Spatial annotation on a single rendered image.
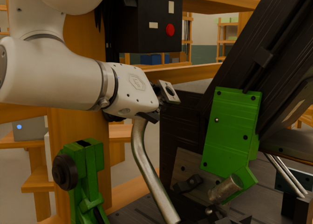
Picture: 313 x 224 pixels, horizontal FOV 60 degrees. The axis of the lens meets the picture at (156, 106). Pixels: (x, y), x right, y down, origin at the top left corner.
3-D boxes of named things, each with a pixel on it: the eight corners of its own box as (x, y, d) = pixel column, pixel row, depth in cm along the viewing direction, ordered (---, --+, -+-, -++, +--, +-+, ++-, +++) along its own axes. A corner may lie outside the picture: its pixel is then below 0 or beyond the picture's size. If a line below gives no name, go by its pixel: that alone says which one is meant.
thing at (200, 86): (248, 171, 103) (255, 82, 95) (201, 205, 82) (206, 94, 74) (207, 157, 115) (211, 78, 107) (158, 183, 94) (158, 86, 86)
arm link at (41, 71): (64, 80, 48) (81, 121, 43) (-21, 64, 38) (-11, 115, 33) (88, 44, 44) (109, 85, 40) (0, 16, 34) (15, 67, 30)
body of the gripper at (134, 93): (120, 97, 41) (166, 104, 50) (99, 49, 46) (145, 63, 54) (93, 124, 45) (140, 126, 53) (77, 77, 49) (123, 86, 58)
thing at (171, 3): (183, 51, 79) (184, -3, 76) (139, 53, 68) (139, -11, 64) (153, 50, 88) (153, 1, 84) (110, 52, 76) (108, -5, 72)
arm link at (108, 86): (110, 91, 39) (125, 93, 42) (92, 47, 43) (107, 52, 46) (80, 123, 44) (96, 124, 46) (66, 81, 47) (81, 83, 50)
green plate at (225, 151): (257, 181, 66) (274, 96, 65) (241, 185, 60) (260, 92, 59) (216, 166, 74) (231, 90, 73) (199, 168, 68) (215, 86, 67)
